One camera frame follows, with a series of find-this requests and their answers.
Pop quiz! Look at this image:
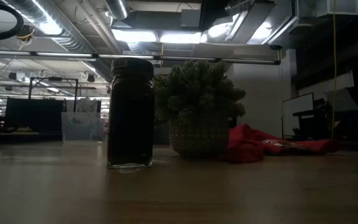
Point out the tall dark glass spice jar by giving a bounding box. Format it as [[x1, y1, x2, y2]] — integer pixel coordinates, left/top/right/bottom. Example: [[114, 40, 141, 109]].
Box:
[[106, 57, 155, 170]]

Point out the red printed spice packet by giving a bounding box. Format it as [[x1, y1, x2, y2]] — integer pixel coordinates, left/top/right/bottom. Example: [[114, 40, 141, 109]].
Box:
[[261, 139, 306, 151]]

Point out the artificial succulent in woven pot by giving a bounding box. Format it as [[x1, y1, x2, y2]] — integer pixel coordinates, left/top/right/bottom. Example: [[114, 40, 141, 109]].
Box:
[[152, 59, 247, 158]]

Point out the red cloth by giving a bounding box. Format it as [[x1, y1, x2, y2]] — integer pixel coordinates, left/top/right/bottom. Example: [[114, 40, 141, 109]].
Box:
[[219, 123, 344, 164]]

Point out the grey ceiling junction box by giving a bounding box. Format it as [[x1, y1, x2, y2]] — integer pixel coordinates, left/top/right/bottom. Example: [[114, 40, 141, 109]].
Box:
[[180, 9, 201, 28]]

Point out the clear plastic container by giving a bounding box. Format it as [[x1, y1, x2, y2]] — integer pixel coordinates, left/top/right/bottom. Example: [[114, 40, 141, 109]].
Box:
[[61, 111, 109, 144]]

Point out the long ceiling light bar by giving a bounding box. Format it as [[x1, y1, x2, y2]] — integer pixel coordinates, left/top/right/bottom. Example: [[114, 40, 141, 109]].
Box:
[[0, 49, 282, 65]]

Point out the dark office desk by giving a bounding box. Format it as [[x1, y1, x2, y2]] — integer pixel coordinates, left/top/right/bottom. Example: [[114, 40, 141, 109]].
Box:
[[292, 98, 334, 140]]

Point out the black computer monitor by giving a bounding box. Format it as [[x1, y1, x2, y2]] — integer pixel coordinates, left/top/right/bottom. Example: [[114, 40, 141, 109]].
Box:
[[4, 98, 65, 134]]

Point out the white board with dark frame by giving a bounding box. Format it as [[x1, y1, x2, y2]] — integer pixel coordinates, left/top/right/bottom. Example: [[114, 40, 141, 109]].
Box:
[[281, 92, 315, 139]]

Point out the silver ventilation duct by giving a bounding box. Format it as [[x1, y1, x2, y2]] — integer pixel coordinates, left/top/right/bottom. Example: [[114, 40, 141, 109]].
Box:
[[3, 0, 124, 83]]

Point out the yellow cable reel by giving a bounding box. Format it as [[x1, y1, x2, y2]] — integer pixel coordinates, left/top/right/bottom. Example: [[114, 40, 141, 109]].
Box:
[[14, 24, 36, 43]]

